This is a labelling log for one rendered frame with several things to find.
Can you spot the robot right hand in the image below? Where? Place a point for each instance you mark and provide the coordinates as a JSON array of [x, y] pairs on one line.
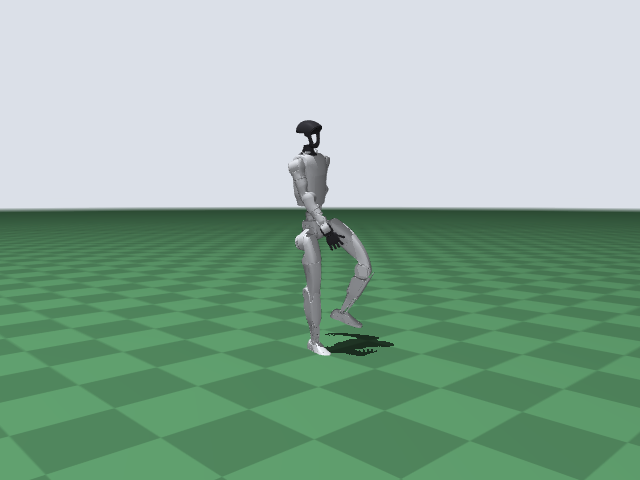
[[332, 238]]

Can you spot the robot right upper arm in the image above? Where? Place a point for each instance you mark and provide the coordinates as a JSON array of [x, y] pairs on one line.
[[296, 169]]

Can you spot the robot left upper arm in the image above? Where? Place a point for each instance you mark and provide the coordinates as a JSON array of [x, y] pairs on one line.
[[327, 164]]

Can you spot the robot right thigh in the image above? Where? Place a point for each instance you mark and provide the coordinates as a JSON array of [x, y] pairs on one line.
[[311, 260]]

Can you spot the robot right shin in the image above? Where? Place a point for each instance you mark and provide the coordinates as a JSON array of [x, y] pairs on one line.
[[312, 310]]

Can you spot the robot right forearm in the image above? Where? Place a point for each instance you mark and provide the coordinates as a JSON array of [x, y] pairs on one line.
[[315, 212]]

